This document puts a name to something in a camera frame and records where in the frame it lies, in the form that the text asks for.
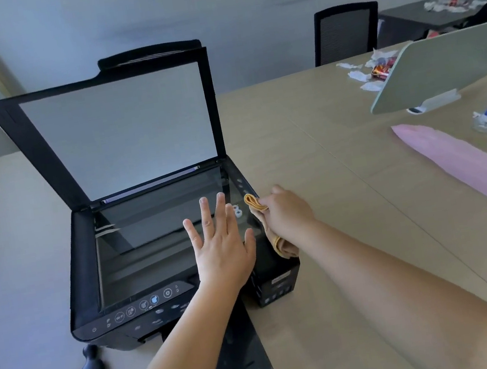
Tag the black scanner printer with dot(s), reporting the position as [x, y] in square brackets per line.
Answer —
[152, 246]

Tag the tan cleaning cloth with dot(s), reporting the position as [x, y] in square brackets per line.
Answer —
[255, 203]

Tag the person's left thumb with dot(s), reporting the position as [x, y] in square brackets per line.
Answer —
[250, 241]

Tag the person's right hand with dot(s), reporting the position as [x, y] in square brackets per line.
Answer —
[289, 218]

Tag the pink cloth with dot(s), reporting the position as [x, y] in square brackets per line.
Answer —
[472, 161]

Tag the silver computer monitor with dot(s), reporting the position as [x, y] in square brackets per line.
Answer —
[444, 61]

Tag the red snack packet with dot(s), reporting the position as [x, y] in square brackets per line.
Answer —
[383, 67]

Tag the person's right forearm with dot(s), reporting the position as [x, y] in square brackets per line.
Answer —
[403, 304]

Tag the crumpled white tissue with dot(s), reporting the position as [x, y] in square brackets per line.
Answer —
[381, 53]
[349, 66]
[372, 86]
[359, 75]

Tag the dark grey desk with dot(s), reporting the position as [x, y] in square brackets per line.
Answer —
[406, 23]

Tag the pile of white wrappers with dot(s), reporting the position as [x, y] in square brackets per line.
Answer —
[453, 3]

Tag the black mesh office chair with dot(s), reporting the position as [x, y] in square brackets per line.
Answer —
[344, 32]

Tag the person's left little finger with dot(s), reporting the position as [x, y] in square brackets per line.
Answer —
[192, 234]

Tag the person's left hand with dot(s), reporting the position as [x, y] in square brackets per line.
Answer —
[225, 258]

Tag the person's left forearm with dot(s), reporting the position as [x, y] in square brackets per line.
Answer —
[182, 355]

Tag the person's left middle finger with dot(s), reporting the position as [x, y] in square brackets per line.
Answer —
[221, 212]

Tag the person's right fingers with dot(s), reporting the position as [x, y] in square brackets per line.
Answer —
[272, 200]

